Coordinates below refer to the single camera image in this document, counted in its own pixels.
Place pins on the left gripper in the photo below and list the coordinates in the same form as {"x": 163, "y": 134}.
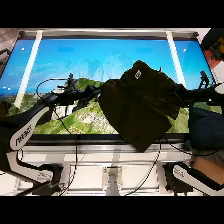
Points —
{"x": 92, "y": 92}

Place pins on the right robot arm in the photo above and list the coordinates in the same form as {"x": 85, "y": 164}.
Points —
{"x": 206, "y": 96}

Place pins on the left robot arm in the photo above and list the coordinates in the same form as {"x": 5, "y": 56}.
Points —
{"x": 27, "y": 124}

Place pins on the black garment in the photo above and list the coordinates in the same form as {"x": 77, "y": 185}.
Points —
{"x": 140, "y": 106}

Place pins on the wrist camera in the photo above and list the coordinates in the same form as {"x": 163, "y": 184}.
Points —
{"x": 204, "y": 78}
{"x": 70, "y": 80}

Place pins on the silver frame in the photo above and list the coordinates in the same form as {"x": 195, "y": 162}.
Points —
{"x": 113, "y": 148}

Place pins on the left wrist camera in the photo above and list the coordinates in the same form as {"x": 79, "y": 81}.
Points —
{"x": 70, "y": 80}

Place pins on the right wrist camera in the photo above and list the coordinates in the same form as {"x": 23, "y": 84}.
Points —
{"x": 204, "y": 78}

